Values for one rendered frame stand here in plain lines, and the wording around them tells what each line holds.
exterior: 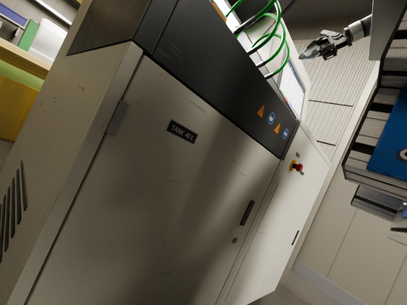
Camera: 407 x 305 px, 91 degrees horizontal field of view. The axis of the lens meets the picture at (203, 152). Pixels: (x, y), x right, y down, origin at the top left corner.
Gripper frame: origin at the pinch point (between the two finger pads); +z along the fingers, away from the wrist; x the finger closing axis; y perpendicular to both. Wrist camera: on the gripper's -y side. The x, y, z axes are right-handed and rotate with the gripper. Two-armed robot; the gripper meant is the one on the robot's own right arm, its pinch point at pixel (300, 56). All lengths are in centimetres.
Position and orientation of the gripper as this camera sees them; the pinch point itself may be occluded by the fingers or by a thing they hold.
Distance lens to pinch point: 122.7
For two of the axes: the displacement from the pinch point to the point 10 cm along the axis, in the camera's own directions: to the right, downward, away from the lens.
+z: -7.9, 2.6, 5.5
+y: -1.1, 8.3, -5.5
